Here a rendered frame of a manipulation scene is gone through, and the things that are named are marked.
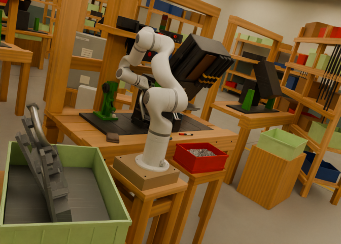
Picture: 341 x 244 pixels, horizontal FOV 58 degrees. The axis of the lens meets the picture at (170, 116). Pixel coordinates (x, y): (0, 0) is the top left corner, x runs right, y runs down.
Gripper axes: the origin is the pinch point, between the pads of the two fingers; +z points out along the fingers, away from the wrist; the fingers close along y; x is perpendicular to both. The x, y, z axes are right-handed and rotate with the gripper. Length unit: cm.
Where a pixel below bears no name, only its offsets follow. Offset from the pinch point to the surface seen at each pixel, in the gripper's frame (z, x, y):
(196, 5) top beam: 34, -39, 76
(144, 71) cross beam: 19.6, 17.9, 32.4
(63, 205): -91, -21, -94
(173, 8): 352, 156, 431
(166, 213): -18, -10, -95
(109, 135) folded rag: -38, 8, -44
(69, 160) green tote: -69, 6, -65
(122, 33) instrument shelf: -32.0, -7.9, 28.7
